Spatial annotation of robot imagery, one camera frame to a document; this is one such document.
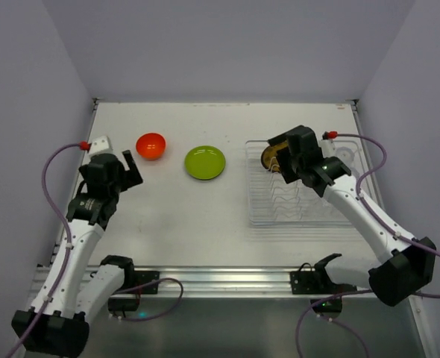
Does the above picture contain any yellow patterned plate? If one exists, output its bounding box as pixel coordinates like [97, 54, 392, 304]
[260, 142, 288, 173]

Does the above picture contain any orange plastic bowl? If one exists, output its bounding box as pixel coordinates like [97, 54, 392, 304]
[135, 133, 166, 160]

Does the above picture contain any green plate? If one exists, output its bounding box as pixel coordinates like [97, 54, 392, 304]
[184, 145, 226, 180]

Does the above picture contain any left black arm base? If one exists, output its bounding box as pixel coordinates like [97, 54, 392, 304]
[107, 270, 160, 317]

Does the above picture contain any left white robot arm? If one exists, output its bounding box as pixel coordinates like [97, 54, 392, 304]
[11, 150, 143, 357]

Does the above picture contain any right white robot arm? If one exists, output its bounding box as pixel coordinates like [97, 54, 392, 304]
[268, 125, 436, 307]

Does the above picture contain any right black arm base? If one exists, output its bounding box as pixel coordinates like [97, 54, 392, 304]
[289, 254, 357, 295]

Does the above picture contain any clear plastic dish rack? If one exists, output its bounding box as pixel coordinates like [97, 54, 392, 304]
[245, 140, 352, 228]

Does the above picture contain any clear glass cup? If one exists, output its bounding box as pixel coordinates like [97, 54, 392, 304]
[335, 147, 355, 168]

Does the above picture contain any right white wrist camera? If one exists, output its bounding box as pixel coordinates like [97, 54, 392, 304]
[318, 131, 338, 157]

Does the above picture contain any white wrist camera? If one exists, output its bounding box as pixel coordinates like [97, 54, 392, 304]
[318, 131, 338, 157]
[87, 135, 113, 157]

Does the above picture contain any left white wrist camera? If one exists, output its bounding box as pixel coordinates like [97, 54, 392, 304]
[87, 135, 113, 157]

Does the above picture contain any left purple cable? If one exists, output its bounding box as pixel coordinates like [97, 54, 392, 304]
[3, 140, 186, 358]

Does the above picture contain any aluminium front rail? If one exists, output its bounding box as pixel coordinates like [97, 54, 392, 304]
[28, 265, 424, 299]

